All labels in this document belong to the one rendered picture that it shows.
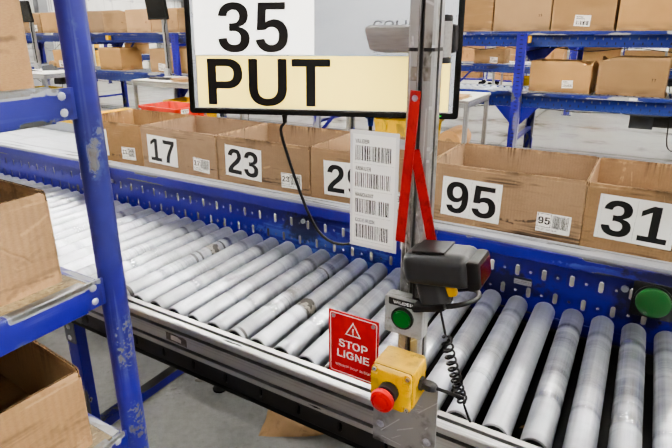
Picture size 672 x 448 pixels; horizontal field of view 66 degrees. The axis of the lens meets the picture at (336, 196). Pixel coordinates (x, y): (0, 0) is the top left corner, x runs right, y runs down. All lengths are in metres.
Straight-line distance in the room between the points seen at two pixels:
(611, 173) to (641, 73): 3.98
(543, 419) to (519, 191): 0.58
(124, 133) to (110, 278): 1.64
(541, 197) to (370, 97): 0.63
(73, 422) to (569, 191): 1.12
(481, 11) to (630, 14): 1.41
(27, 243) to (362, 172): 0.48
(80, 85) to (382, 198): 0.47
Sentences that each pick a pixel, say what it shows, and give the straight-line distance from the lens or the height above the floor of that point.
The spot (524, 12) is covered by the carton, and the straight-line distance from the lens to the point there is 5.96.
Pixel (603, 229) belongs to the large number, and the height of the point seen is 0.94.
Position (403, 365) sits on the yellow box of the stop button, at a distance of 0.89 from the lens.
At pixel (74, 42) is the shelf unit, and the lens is 0.56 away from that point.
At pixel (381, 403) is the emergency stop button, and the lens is 0.87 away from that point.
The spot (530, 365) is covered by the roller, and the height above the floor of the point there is 0.74.
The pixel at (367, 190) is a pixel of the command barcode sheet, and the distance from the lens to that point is 0.84.
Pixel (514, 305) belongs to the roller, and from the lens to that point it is 1.37.
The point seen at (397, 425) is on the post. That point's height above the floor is 0.72.
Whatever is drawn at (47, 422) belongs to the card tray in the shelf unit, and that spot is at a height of 1.00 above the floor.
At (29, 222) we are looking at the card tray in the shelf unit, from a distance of 0.59.
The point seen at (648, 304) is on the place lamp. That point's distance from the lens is 1.37.
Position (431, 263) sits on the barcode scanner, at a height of 1.07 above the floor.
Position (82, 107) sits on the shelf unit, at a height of 1.32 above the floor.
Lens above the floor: 1.39
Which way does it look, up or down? 18 degrees down
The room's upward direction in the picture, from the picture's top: straight up
